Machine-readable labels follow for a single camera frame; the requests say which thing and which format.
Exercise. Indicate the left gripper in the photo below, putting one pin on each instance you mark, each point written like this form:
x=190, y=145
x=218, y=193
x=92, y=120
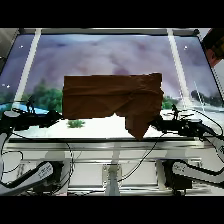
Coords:
x=50, y=119

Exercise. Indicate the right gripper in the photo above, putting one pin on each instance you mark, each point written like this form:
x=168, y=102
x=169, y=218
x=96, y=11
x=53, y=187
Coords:
x=162, y=126

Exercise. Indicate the brown garment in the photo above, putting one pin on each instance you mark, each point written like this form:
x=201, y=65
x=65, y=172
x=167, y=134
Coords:
x=106, y=96

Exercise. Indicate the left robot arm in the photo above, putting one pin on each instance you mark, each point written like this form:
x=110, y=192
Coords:
x=31, y=175

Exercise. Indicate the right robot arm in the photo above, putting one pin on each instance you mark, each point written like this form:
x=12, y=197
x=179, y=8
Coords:
x=196, y=173

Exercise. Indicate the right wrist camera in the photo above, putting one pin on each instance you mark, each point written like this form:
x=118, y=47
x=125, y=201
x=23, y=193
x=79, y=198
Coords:
x=174, y=111

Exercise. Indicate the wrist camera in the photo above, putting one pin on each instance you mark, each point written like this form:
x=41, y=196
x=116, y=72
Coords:
x=31, y=104
x=174, y=111

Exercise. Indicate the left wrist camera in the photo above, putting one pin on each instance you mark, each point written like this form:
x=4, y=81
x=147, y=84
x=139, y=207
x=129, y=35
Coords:
x=31, y=104

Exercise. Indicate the silver frame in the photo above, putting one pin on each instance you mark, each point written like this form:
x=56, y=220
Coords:
x=113, y=146

